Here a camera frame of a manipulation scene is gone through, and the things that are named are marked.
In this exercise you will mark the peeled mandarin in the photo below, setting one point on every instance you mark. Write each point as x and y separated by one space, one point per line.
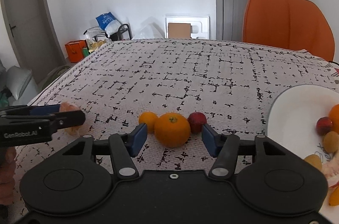
69 107

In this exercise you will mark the small orange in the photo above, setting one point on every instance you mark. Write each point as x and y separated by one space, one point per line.
147 120

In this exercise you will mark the orange box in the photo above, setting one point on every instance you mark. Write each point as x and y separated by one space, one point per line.
75 50

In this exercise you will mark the blue and white bag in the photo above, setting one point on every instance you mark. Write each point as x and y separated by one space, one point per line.
106 22

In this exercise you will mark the white foam packaging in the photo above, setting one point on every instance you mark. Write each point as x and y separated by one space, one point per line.
204 25

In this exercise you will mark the large orange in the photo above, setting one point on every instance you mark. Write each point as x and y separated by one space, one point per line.
172 132

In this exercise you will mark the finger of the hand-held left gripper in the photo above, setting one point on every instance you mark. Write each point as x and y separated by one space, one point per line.
70 119
45 109

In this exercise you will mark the brown longan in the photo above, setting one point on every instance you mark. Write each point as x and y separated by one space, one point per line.
313 161
331 141

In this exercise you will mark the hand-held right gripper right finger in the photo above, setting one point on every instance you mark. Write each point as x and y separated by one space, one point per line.
209 140

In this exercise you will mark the brown cardboard piece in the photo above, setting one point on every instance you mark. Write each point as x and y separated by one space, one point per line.
179 30

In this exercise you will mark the dark red plum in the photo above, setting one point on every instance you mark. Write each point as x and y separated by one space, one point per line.
324 126

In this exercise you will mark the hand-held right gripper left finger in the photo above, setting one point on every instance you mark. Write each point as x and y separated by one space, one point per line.
139 139

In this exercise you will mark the white ceramic plate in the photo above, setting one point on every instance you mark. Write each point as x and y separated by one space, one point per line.
291 112

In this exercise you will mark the medium orange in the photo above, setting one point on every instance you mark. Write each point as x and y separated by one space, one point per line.
334 116

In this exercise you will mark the orange chair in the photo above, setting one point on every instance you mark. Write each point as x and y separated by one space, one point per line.
286 20

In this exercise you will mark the black metal rack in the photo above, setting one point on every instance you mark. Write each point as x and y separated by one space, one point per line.
125 30

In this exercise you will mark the grey-brown door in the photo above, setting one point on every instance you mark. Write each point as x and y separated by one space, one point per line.
26 20

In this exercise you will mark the grey sofa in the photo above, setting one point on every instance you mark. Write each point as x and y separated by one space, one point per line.
18 81

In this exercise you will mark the peeled pomelo piece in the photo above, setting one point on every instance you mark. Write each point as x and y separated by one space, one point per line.
331 173

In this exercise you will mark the clear plastic bag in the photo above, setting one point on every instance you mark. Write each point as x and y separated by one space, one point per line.
148 29

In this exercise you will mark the orange slice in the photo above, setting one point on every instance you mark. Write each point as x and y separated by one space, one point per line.
334 195

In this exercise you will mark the person's left hand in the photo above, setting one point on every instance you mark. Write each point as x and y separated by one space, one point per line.
8 176

